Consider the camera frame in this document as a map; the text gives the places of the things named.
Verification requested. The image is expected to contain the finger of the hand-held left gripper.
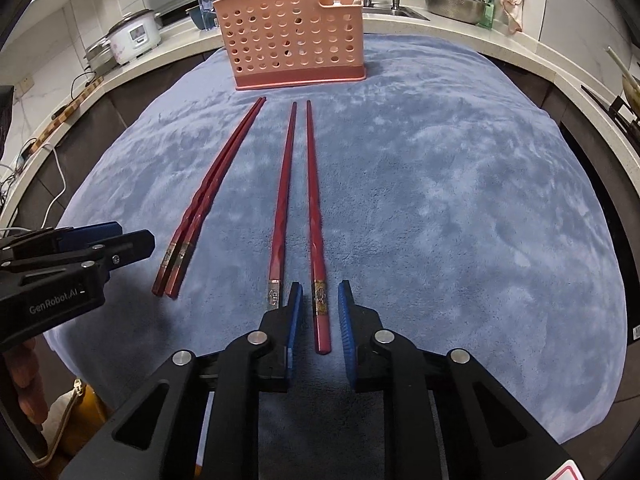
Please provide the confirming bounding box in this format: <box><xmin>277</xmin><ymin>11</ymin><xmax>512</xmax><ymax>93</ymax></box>
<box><xmin>0</xmin><ymin>230</ymin><xmax>156</xmax><ymax>281</ymax></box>
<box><xmin>0</xmin><ymin>221</ymin><xmax>123</xmax><ymax>261</ymax></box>

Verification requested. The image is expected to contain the maroon chopstick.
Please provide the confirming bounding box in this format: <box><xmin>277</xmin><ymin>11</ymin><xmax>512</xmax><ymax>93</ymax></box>
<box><xmin>305</xmin><ymin>100</ymin><xmax>333</xmax><ymax>355</ymax></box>
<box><xmin>267</xmin><ymin>102</ymin><xmax>298</xmax><ymax>311</ymax></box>

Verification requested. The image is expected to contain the dark red chopstick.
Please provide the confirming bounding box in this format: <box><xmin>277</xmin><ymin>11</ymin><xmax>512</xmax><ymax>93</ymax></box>
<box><xmin>165</xmin><ymin>97</ymin><xmax>267</xmax><ymax>301</ymax></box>
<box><xmin>151</xmin><ymin>97</ymin><xmax>265</xmax><ymax>296</ymax></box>

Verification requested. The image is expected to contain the teal basin yellow rim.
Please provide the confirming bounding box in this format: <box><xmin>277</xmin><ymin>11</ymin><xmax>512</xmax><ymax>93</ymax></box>
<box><xmin>186</xmin><ymin>4</ymin><xmax>218</xmax><ymax>31</ymax></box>

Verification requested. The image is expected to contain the blue fleece blanket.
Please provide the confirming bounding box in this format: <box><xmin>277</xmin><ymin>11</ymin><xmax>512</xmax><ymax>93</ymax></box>
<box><xmin>42</xmin><ymin>35</ymin><xmax>628</xmax><ymax>480</ymax></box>

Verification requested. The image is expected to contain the white rice cooker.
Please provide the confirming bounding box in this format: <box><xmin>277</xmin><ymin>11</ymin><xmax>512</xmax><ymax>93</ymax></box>
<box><xmin>107</xmin><ymin>8</ymin><xmax>163</xmax><ymax>66</ymax></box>

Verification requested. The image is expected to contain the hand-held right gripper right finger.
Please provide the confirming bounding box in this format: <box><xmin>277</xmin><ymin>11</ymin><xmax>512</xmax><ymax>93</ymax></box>
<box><xmin>337</xmin><ymin>280</ymin><xmax>576</xmax><ymax>480</ymax></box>

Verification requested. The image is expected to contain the steel sink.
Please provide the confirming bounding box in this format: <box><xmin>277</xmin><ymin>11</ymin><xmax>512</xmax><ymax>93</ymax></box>
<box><xmin>362</xmin><ymin>5</ymin><xmax>431</xmax><ymax>22</ymax></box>

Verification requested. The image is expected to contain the person's left hand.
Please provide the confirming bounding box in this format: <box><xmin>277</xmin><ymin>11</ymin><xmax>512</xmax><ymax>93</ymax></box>
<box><xmin>5</xmin><ymin>336</ymin><xmax>50</xmax><ymax>417</ymax></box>

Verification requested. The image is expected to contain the white cable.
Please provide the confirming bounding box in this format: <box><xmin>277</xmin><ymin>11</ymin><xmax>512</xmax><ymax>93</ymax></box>
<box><xmin>0</xmin><ymin>142</ymin><xmax>68</xmax><ymax>211</ymax></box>

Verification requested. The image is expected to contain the wooden cutting board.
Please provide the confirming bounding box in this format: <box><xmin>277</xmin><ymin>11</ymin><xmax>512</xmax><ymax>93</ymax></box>
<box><xmin>50</xmin><ymin>76</ymin><xmax>104</xmax><ymax>126</ymax></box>

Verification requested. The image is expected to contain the pink perforated utensil holder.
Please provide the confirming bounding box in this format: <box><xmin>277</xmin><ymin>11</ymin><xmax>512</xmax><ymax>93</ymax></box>
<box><xmin>212</xmin><ymin>0</ymin><xmax>368</xmax><ymax>92</ymax></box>

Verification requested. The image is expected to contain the black gas stove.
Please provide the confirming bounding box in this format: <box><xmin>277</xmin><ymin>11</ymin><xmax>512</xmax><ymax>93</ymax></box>
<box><xmin>580</xmin><ymin>85</ymin><xmax>640</xmax><ymax>146</ymax></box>

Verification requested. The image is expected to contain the black cable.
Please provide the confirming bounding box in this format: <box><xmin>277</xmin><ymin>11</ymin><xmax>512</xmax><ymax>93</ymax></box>
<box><xmin>70</xmin><ymin>71</ymin><xmax>96</xmax><ymax>106</ymax></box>

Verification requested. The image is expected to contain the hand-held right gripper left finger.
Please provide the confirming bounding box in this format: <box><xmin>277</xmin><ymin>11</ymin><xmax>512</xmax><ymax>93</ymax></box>
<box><xmin>65</xmin><ymin>282</ymin><xmax>305</xmax><ymax>480</ymax></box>

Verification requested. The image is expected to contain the steel steamer pot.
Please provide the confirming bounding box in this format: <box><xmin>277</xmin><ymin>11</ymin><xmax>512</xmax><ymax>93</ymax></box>
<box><xmin>84</xmin><ymin>37</ymin><xmax>118</xmax><ymax>77</ymax></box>

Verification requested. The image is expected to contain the metal bowl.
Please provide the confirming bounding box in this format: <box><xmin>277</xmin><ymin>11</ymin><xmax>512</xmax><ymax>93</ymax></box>
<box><xmin>421</xmin><ymin>0</ymin><xmax>488</xmax><ymax>25</ymax></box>

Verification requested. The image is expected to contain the tan bag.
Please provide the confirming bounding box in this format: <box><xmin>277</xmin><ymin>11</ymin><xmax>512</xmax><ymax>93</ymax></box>
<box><xmin>50</xmin><ymin>380</ymin><xmax>108</xmax><ymax>466</ymax></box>

